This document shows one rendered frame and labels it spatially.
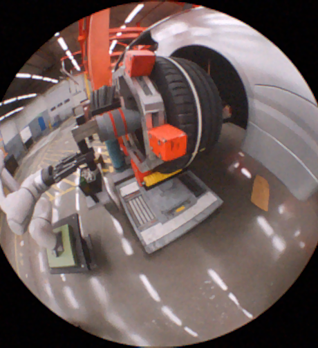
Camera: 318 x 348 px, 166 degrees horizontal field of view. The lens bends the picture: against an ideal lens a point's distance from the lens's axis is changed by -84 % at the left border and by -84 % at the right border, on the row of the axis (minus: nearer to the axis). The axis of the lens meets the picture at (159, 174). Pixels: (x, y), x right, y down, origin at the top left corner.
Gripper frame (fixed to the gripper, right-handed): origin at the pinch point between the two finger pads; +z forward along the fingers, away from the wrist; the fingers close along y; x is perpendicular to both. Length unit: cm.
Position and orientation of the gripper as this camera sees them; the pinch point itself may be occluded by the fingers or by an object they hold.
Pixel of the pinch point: (86, 155)
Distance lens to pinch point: 45.2
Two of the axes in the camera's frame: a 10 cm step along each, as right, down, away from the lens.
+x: -0.7, -7.1, -7.0
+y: 5.0, 5.8, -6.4
